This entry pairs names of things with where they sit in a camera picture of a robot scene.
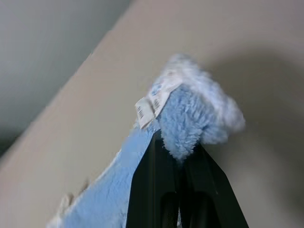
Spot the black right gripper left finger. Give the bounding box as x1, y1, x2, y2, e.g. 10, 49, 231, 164
126, 130, 182, 228

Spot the light blue fluffy towel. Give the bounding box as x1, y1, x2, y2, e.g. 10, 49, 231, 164
45, 53, 246, 228

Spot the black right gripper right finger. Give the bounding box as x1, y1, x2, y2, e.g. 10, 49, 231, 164
178, 141, 249, 228

